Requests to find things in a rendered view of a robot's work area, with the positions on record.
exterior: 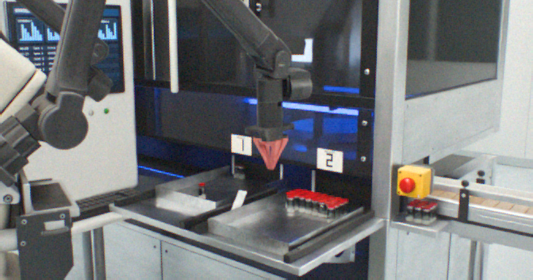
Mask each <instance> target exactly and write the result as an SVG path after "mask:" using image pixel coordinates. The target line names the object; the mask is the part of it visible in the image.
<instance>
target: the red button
mask: <svg viewBox="0 0 533 280"><path fill-rule="evenodd" d="M399 187H400V190H401V191H402V192H403V193H405V194H409V193H411V192H413V191H414V189H415V187H416V184H415V182H414V180H413V179H411V178H403V179H402V180H400V182H399Z"/></svg>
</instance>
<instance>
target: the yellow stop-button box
mask: <svg viewBox="0 0 533 280"><path fill-rule="evenodd" d="M433 175H434V168H433V167H424V166H419V165H414V164H408V165H406V166H404V167H401V168H399V169H398V181H397V194H399V195H403V196H407V197H412V198H419V199H422V198H424V197H427V196H428V195H429V194H432V188H433ZM403 178H411V179H413V180H414V182H415V184H416V187H415V189H414V191H413V192H411V193H409V194H405V193H403V192H402V191H401V190H400V187H399V182H400V180H402V179H403Z"/></svg>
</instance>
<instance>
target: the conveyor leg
mask: <svg viewBox="0 0 533 280"><path fill-rule="evenodd" d="M458 237H459V238H463V239H468V240H470V258H469V268H468V279H467V280H486V279H487V269H488V259H489V245H490V244H491V245H492V244H493V243H490V242H486V241H483V240H476V239H472V238H469V237H468V236H467V237H466V236H463V235H458Z"/></svg>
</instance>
